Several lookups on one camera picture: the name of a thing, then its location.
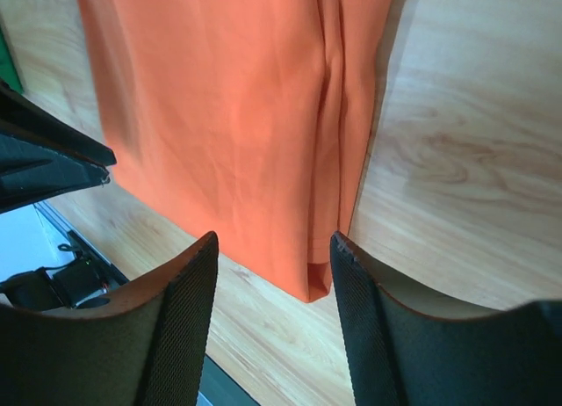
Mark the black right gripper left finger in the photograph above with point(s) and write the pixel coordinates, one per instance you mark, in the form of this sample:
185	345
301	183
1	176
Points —
48	360

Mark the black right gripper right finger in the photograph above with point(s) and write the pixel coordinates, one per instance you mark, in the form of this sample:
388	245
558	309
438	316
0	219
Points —
408	344

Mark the orange t shirt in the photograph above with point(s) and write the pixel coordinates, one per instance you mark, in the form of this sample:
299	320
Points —
250	118

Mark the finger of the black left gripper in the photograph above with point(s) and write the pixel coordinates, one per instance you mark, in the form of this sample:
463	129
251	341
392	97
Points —
32	172
28	117

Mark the green plastic bin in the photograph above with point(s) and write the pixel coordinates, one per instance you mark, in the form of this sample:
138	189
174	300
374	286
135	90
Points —
8	70

